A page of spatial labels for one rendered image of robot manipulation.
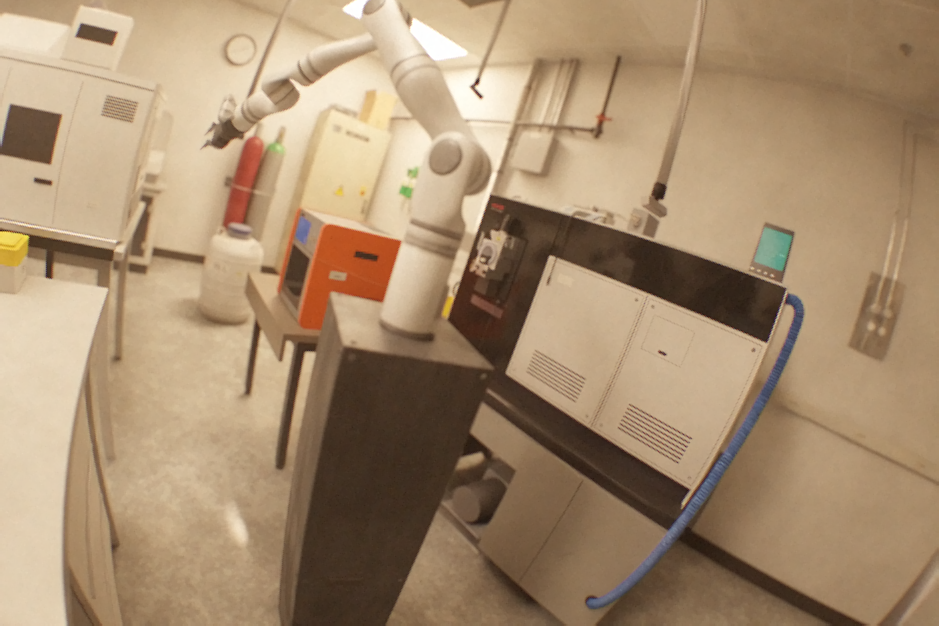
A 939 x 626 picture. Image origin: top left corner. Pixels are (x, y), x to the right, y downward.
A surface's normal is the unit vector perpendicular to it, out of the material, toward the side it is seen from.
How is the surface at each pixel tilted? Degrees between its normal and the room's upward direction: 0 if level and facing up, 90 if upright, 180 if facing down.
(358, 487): 90
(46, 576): 0
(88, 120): 90
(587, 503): 90
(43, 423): 0
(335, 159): 90
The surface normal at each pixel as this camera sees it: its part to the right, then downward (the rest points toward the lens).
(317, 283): 0.64, 0.32
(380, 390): 0.39, 0.26
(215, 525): 0.32, -0.94
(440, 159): -0.42, 0.01
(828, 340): -0.70, -0.14
